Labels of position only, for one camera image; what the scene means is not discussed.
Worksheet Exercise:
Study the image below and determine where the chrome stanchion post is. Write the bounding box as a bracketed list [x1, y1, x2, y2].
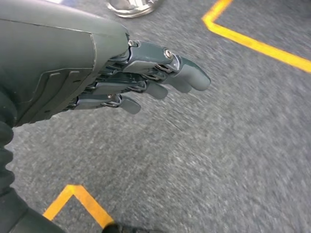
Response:
[106, 0, 163, 18]

